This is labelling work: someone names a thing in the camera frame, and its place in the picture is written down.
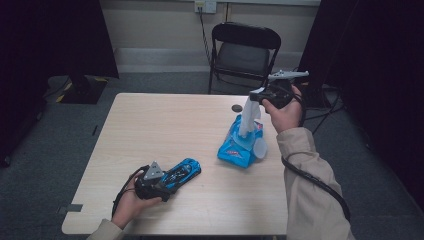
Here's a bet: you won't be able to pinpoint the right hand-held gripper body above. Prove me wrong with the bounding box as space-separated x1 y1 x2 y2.
263 69 310 110

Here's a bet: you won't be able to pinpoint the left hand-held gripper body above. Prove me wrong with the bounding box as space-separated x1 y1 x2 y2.
134 161 174 203

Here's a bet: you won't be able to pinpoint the white wet wipe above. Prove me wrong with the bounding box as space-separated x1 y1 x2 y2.
238 87 266 139

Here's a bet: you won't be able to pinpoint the blue toy car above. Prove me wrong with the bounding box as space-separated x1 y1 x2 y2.
159 157 202 194

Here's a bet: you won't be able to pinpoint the blue wet wipes pack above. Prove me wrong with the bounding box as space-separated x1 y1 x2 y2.
217 114 268 169

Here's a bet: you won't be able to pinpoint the person's right hand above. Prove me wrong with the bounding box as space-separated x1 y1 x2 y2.
262 84 304 134

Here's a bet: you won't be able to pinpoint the person's left hand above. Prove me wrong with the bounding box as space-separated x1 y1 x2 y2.
111 173 163 230

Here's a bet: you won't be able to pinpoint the black stand base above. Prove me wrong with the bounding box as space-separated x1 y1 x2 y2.
299 81 331 109
59 74 108 105

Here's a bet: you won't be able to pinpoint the black folding chair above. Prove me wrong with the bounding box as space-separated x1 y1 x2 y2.
208 21 283 97

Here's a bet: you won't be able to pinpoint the grey tape strip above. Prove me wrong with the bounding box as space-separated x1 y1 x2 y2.
57 203 84 215

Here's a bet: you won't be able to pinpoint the black curtain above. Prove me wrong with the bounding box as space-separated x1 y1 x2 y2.
0 0 120 168
294 0 424 211

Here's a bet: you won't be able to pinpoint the left hand-held gripper cable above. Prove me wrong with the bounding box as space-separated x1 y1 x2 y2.
111 164 151 218

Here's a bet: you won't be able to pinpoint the hand-held gripper cable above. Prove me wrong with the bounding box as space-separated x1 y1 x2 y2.
281 93 352 223
111 164 151 218

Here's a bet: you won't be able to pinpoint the black floor cables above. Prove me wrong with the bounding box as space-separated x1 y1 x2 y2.
303 93 346 148

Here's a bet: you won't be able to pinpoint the black wall socket cable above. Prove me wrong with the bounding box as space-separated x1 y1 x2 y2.
198 6 213 66

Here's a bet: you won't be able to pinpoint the right hand-held gripper cable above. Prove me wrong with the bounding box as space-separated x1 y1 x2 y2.
281 93 352 223

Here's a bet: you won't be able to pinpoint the white wall socket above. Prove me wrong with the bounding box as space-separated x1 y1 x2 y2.
194 0 218 14

